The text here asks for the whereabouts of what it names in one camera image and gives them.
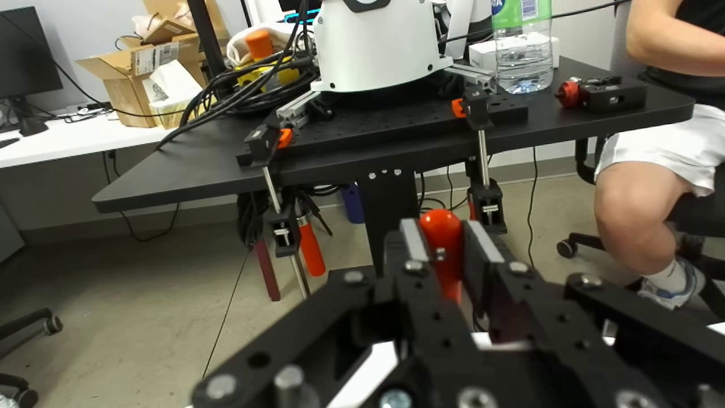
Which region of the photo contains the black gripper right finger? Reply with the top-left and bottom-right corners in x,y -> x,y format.
462,219 -> 604,375

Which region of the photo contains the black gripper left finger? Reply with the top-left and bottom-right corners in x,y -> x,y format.
384,217 -> 486,408

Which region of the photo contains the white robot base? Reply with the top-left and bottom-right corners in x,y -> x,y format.
312,0 -> 454,93

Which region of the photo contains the seated person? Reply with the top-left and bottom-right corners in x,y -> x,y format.
594,0 -> 725,309

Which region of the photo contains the black workbench table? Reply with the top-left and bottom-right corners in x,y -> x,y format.
91,54 -> 699,279

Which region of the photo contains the clear water bottle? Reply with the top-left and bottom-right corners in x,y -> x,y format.
491,0 -> 552,94

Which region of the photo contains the cardboard box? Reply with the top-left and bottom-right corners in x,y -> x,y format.
79,0 -> 209,126

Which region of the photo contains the black office chair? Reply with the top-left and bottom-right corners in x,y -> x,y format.
0,303 -> 65,408

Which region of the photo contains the black computer monitor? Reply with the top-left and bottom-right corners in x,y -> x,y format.
0,7 -> 62,135

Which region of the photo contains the bundle of black cables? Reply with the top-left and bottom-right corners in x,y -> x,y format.
155,30 -> 325,154

